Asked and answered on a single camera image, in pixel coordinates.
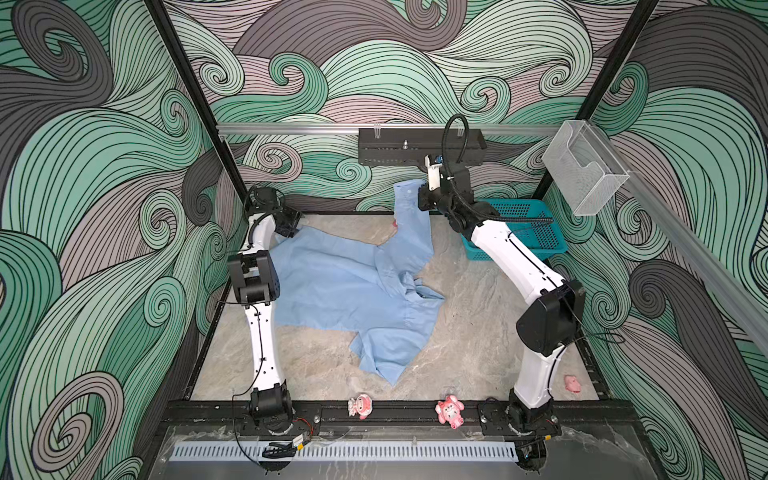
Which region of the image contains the light blue long sleeve shirt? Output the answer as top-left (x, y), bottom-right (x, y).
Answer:
top-left (270, 180), bottom-right (445, 385)

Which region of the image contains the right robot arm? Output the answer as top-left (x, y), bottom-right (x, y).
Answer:
top-left (418, 113), bottom-right (625, 437)

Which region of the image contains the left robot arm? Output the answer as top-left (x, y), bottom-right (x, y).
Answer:
top-left (227, 186), bottom-right (294, 433)

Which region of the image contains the teal plastic basket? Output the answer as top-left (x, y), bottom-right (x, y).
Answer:
top-left (487, 199), bottom-right (568, 261)

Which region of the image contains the pink white plush toy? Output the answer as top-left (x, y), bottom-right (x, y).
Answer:
top-left (347, 394), bottom-right (373, 420)

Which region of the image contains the pink pig plush toy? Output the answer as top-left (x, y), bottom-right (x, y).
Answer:
top-left (435, 395), bottom-right (465, 429)

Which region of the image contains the small pink floor toy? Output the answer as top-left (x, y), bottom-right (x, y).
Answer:
top-left (564, 375), bottom-right (582, 394)

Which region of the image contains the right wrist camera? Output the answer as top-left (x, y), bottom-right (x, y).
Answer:
top-left (424, 155), bottom-right (443, 191)

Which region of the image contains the black perforated wall tray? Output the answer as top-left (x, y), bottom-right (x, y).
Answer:
top-left (358, 128), bottom-right (489, 168)

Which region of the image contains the aluminium back wall rail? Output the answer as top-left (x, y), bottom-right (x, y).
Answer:
top-left (216, 122), bottom-right (560, 136)

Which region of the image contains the aluminium wall rail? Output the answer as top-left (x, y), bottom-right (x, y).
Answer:
top-left (595, 129), bottom-right (767, 351)
top-left (216, 122), bottom-right (560, 136)

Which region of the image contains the clear acrylic wall box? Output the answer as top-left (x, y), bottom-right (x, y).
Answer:
top-left (542, 120), bottom-right (629, 217)

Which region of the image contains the black front mounting rail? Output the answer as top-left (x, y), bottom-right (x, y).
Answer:
top-left (160, 399), bottom-right (639, 438)

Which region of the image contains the white slotted cable duct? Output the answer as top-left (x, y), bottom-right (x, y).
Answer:
top-left (169, 441), bottom-right (518, 463)

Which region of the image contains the aluminium right wall rail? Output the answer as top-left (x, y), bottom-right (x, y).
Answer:
top-left (595, 129), bottom-right (767, 351)

